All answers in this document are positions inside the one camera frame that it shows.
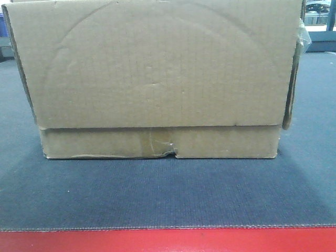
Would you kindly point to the brown cardboard carton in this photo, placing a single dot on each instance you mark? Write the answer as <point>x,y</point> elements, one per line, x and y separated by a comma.
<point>145,79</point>

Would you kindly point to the dark blue conveyor belt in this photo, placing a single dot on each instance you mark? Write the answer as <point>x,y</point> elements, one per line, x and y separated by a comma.
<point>297,188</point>

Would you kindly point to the red conveyor edge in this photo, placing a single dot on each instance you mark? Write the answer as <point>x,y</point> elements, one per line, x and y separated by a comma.
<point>223,239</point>

